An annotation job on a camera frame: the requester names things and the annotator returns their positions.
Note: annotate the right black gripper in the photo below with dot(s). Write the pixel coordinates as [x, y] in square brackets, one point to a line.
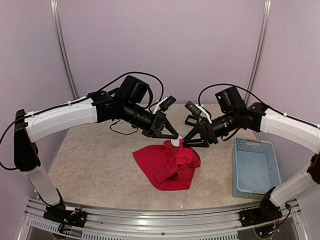
[211, 137]

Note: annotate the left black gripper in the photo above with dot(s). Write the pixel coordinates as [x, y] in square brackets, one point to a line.
[154, 130]

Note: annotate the blue round brooch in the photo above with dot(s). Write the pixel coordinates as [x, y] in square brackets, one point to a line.
[176, 142]

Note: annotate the red t-shirt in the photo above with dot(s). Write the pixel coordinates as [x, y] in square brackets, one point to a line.
[168, 168]

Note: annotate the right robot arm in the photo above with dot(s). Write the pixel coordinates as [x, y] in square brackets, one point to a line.
[260, 117]

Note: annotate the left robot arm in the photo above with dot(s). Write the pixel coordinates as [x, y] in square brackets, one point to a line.
[94, 108]

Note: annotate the blue plastic basket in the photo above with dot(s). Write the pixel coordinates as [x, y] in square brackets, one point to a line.
[255, 168]

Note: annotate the black square frame left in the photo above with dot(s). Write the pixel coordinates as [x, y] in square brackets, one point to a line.
[191, 120]

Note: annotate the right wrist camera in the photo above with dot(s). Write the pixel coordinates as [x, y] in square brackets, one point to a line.
[230, 100]

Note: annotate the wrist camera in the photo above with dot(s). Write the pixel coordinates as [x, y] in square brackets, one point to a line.
[230, 100]
[132, 89]

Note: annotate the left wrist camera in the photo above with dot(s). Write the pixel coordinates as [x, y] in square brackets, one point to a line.
[132, 89]

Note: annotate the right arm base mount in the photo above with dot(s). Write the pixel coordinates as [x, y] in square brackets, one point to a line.
[260, 216]

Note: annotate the aluminium front rail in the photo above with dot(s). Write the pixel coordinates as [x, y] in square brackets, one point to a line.
[235, 222]

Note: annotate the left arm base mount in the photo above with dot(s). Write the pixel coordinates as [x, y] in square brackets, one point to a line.
[68, 215]

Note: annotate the right aluminium corner post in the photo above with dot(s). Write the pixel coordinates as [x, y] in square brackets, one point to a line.
[260, 44]

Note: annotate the aluminium corner post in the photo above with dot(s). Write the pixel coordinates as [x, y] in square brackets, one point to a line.
[260, 44]
[55, 11]

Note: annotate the left aluminium corner post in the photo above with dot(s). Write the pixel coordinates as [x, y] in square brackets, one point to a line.
[55, 11]

